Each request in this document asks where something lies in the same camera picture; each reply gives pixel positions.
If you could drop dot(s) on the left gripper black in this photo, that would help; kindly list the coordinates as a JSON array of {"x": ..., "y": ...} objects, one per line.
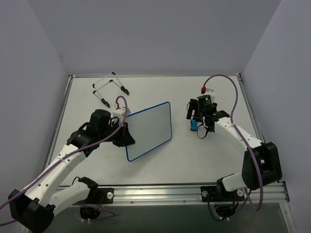
[{"x": 126, "y": 137}]

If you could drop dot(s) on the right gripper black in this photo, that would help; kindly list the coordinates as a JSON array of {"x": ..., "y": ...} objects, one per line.
[{"x": 197, "y": 116}]

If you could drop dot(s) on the blue whiteboard eraser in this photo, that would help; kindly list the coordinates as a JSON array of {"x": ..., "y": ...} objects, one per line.
[{"x": 194, "y": 125}]

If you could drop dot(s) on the blue framed whiteboard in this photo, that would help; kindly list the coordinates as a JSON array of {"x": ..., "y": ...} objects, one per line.
[{"x": 150, "y": 128}]

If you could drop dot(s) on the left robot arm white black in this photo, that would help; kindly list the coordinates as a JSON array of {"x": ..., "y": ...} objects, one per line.
[{"x": 38, "y": 203}]

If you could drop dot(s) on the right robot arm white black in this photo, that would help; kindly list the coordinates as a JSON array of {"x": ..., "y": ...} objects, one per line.
[{"x": 261, "y": 164}]

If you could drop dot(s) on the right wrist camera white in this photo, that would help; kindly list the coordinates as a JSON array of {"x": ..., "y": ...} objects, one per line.
[{"x": 208, "y": 91}]

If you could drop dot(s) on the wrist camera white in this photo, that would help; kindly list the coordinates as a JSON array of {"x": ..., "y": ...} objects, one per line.
[
  {"x": 120, "y": 112},
  {"x": 208, "y": 91}
]

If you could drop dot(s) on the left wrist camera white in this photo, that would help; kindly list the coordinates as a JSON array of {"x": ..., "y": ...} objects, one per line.
[{"x": 120, "y": 112}]

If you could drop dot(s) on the metal wire easel stand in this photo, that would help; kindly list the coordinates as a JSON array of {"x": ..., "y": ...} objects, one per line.
[{"x": 106, "y": 85}]

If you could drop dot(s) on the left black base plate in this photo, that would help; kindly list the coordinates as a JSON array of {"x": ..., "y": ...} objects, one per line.
[{"x": 104, "y": 195}]

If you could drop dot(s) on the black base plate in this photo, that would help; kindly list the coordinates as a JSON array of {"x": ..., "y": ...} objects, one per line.
[
  {"x": 212, "y": 194},
  {"x": 104, "y": 195}
]

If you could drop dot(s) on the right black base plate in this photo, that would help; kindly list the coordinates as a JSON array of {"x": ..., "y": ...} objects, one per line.
[{"x": 212, "y": 194}]

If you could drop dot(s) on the aluminium mounting rail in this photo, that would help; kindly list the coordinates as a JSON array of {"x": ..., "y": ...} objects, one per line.
[{"x": 179, "y": 194}]

